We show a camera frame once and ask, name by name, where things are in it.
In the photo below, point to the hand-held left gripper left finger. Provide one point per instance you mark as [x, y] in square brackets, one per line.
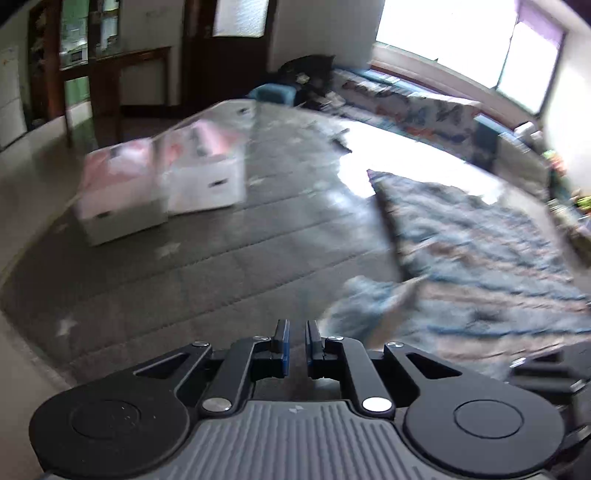
[285, 350]

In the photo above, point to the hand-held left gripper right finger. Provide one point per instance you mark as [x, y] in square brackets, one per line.
[310, 350]

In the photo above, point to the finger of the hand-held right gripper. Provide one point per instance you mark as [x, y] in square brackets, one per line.
[549, 367]

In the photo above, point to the blue striped patterned garment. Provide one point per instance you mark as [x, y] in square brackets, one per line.
[466, 258]

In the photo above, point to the grey star-patterned floor mat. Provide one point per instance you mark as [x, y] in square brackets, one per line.
[221, 258]

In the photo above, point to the pile of colourful toys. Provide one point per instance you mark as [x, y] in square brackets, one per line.
[570, 184]

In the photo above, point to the white storage box pink contents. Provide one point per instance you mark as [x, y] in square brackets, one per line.
[122, 189]
[207, 166]

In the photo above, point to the teal storage box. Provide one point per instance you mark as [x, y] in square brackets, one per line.
[485, 138]

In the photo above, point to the teal plastic stool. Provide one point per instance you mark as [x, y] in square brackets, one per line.
[272, 93]

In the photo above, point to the black bag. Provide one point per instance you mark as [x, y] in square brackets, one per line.
[308, 69]

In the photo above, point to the dark wooden door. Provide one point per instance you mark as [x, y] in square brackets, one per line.
[226, 46]

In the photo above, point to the bright window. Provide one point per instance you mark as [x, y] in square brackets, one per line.
[466, 37]

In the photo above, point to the dark wooden cabinet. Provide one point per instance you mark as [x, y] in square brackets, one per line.
[83, 50]

